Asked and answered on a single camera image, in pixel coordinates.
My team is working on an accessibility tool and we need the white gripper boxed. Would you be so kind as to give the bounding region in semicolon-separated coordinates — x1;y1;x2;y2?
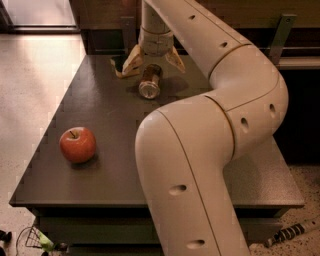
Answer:
122;27;185;76

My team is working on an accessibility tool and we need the orange soda can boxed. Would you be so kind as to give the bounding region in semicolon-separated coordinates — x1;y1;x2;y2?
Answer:
138;64;162;99

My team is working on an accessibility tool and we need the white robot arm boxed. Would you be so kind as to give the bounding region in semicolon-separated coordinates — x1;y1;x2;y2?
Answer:
123;0;288;256

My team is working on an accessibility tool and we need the yellow green sponge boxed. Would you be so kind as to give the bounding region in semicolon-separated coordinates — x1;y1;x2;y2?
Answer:
110;55;140;79

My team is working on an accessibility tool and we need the red apple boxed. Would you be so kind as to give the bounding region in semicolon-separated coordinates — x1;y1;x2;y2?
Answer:
59;127;96;164

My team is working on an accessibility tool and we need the black white striped stick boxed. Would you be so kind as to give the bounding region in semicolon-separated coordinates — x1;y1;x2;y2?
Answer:
264;216;320;248

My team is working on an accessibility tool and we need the black object on floor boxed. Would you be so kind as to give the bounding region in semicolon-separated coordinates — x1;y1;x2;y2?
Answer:
0;230;12;256

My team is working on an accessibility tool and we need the left metal shelf bracket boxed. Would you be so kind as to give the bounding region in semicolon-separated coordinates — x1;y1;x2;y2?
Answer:
120;16;137;54

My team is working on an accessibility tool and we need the metal shelf bracket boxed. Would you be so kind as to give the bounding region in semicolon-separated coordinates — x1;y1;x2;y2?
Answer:
120;16;137;54
265;14;297;65

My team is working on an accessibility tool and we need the right metal shelf bracket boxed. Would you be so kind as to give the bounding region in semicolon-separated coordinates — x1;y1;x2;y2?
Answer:
265;14;297;65

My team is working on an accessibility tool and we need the wire basket with green item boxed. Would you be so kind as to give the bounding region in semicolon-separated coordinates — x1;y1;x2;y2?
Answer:
15;226;68;256

